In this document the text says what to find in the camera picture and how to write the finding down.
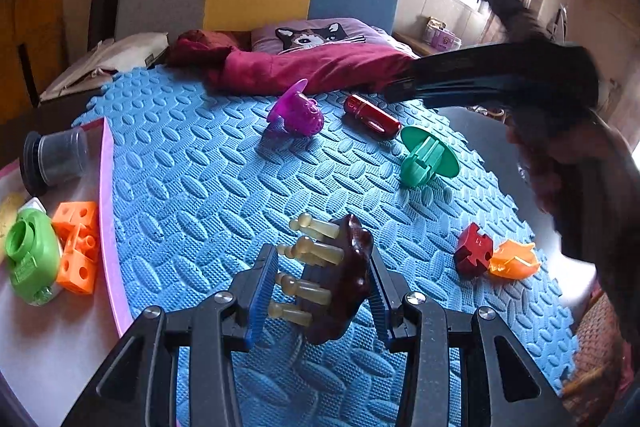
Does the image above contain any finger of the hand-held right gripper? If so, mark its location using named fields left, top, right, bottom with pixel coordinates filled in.
left=411, top=48, right=501, bottom=82
left=384, top=79, right=501, bottom=108

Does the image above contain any purple cat pillow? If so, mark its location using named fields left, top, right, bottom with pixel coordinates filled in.
left=250, top=18, right=396, bottom=56

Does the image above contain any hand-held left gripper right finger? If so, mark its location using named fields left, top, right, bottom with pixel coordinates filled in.
left=369, top=252, right=563, bottom=427

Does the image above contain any pink cardboard box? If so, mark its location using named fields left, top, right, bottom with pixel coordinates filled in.
left=0, top=117, right=135, bottom=427

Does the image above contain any wooden wardrobe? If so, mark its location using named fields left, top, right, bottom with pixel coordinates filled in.
left=0, top=0, right=71, bottom=108

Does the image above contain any red puzzle block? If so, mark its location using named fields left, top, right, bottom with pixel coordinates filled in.
left=454, top=223, right=495, bottom=279

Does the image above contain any dark green plastic toy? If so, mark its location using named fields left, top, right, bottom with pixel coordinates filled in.
left=398, top=125, right=461, bottom=188

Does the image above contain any person's right forearm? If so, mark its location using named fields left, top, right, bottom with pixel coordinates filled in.
left=505, top=107, right=640, bottom=358

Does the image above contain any yellow spotted bread toy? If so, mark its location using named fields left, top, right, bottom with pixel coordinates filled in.
left=0, top=193, right=27, bottom=253

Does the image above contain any light green plastic toy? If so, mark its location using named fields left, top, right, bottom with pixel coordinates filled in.
left=4, top=202, right=63, bottom=307

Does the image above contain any beige cloth bag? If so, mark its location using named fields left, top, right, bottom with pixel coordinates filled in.
left=39, top=32, right=171, bottom=102

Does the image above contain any red cylinder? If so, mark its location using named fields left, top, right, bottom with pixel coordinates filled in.
left=343, top=94, right=402, bottom=138

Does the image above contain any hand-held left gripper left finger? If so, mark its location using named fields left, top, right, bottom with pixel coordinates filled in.
left=60, top=247, right=279, bottom=427

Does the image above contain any blue foam mat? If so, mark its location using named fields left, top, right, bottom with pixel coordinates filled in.
left=70, top=66, right=581, bottom=427

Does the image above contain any purple plastic toy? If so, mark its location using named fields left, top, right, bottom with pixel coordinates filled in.
left=266, top=78, right=323, bottom=138

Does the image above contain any purple box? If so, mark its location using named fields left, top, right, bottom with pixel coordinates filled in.
left=425, top=16, right=462, bottom=50

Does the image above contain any dark red blanket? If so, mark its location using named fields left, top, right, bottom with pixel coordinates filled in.
left=165, top=28, right=416, bottom=96

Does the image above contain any brown massage brush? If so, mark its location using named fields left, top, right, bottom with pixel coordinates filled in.
left=267, top=213, right=375, bottom=345

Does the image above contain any woven basket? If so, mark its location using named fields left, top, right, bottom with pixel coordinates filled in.
left=562, top=292, right=631, bottom=418

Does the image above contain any orange cube block toy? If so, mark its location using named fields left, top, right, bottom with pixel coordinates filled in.
left=51, top=201, right=99, bottom=295

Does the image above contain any orange plastic piece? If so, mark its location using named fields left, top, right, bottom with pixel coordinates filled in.
left=488, top=239, right=542, bottom=280

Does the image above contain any clear plastic cup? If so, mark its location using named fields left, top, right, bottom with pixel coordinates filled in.
left=21, top=127, right=92, bottom=196

